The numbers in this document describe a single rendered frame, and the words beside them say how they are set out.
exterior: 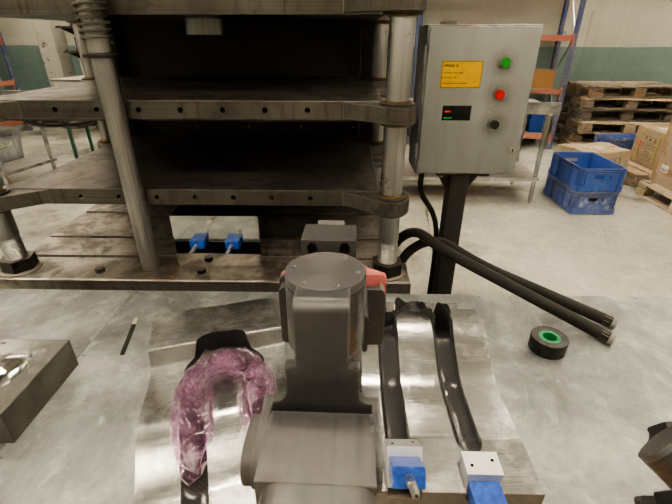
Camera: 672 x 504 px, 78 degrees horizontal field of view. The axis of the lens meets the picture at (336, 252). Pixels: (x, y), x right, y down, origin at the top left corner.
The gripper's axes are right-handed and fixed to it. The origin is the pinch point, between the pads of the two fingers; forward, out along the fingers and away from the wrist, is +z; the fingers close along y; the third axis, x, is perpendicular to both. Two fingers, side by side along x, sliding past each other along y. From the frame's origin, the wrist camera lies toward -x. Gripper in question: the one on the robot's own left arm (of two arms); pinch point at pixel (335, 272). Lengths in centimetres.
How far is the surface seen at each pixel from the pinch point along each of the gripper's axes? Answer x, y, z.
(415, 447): 26.0, -11.2, -2.6
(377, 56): -21, -10, 135
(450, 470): 30.6, -16.5, -2.5
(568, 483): 40, -38, 3
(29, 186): 13, 96, 74
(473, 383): 30.7, -24.3, 15.1
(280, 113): -8, 18, 74
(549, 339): 37, -48, 37
